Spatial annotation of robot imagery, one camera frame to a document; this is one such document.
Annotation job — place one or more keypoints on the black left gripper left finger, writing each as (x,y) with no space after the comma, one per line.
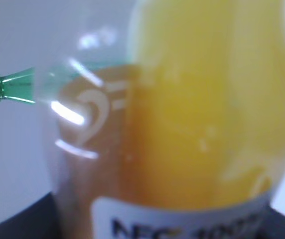
(39,221)

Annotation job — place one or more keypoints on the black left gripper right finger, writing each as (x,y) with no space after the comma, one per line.
(272,224)

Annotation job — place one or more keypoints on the orange juice bottle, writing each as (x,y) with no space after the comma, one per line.
(166,118)

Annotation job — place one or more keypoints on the green plastic soda bottle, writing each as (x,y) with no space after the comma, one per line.
(18,87)

